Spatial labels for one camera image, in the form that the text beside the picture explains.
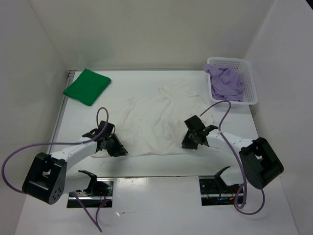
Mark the green t-shirt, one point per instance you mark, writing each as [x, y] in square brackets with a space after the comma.
[87, 87]

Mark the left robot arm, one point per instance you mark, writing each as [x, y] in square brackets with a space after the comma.
[47, 178]

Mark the purple t-shirt in basket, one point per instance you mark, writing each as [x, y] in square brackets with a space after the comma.
[226, 83]

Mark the white t-shirt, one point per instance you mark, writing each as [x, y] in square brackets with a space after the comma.
[154, 125]

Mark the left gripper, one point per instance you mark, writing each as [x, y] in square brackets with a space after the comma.
[119, 150]

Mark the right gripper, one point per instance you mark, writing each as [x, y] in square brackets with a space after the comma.
[187, 144]

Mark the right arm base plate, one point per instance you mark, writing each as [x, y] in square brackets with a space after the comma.
[214, 191]

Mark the white plastic laundry basket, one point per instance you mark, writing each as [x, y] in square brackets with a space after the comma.
[244, 69]

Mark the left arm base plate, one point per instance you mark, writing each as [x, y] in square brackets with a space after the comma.
[103, 192]

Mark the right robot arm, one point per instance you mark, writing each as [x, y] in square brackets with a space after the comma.
[259, 161]

